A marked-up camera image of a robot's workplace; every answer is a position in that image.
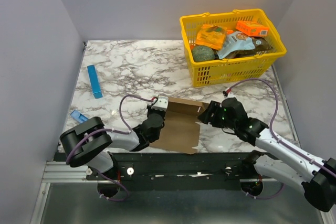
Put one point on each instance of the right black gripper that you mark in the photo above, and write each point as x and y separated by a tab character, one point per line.
210	114

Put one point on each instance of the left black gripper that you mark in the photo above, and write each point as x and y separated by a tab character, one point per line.
150	109

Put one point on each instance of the brown cardboard box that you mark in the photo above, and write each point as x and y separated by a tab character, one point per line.
181	132

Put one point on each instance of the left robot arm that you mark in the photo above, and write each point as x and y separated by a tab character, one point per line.
85	143

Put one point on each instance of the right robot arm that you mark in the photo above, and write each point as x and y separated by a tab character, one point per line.
313	176

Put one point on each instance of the orange carton box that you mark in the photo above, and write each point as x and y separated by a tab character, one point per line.
252	29

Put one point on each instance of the yellow plastic basket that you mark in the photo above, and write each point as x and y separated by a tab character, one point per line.
229	70

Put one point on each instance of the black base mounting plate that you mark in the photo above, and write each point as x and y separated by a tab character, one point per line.
202	171

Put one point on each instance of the green round melon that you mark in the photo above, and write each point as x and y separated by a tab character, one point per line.
202	53

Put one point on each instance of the long blue bar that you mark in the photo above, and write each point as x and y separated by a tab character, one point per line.
95	86

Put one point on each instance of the small blue block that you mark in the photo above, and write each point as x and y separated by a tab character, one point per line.
78	116

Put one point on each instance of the light blue snack bag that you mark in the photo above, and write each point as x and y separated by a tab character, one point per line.
236	41

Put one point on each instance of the orange snack pouch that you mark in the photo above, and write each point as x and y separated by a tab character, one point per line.
212	36

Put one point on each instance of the dark brown snack bag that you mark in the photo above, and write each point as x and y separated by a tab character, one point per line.
262	46

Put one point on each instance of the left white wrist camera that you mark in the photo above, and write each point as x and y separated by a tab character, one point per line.
161	103

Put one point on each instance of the aluminium frame rail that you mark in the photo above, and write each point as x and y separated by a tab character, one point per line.
55	173

